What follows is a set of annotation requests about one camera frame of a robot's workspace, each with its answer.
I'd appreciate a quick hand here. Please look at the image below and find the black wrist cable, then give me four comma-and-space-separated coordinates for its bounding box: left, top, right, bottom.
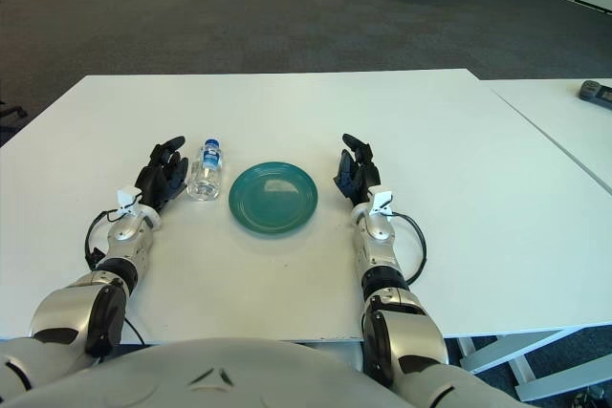
391, 213, 426, 285
84, 209, 120, 271

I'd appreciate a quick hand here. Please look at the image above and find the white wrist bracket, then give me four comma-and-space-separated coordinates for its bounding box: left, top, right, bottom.
370, 190, 397, 221
117, 186, 144, 218

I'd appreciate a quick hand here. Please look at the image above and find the black cable bundle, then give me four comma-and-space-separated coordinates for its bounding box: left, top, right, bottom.
571, 381, 612, 408

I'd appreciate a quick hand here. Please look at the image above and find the dark handheld device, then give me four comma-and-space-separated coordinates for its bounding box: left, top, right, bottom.
577, 80, 612, 111

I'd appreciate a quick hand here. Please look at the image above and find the white table frame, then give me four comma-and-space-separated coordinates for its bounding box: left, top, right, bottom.
456, 326, 612, 402

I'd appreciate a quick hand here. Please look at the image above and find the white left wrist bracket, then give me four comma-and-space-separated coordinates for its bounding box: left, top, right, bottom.
117, 186, 144, 218

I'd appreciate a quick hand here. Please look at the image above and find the clear water bottle blue cap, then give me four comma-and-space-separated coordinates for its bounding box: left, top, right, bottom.
186, 139, 225, 203

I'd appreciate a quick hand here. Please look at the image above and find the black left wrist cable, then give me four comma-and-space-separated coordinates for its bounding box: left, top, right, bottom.
84, 209, 120, 271

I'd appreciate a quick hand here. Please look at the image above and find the grey robot torso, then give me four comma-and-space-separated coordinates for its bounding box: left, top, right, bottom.
0, 336, 522, 408

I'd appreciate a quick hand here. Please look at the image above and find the teal round plate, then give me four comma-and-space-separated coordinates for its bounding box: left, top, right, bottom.
229, 161, 319, 237

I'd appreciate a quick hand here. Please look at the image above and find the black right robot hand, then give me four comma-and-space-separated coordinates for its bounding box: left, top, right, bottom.
333, 133, 383, 206

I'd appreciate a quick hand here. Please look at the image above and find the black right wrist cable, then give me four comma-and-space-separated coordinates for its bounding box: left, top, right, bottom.
391, 213, 426, 285

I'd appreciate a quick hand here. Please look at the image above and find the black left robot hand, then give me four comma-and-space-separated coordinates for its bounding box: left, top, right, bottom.
134, 135, 190, 212

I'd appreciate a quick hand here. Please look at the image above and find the black office chair base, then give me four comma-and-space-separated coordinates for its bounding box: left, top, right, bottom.
0, 99, 28, 131

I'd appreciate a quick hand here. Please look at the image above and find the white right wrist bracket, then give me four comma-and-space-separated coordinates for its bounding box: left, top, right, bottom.
370, 190, 397, 221

